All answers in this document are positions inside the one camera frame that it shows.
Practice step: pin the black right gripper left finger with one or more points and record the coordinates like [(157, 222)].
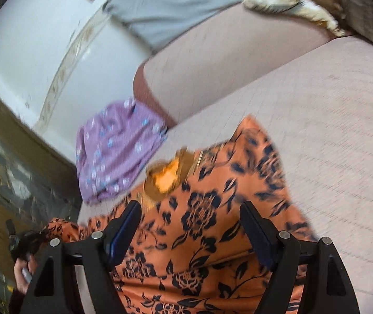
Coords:
[(54, 287)]

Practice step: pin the orange black floral garment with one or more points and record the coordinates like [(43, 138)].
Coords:
[(190, 253)]

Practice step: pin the left hand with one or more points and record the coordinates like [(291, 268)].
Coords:
[(30, 264)]

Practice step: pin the dark wooden glass cabinet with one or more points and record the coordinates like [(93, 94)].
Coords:
[(36, 185)]

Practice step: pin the purple floral garment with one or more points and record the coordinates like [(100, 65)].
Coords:
[(113, 147)]

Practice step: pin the beige quilted mattress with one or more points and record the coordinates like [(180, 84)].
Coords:
[(318, 112)]

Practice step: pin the beige bolster pillow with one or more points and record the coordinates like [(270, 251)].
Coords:
[(217, 57)]

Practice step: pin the grey pillow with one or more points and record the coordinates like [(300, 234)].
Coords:
[(158, 22)]

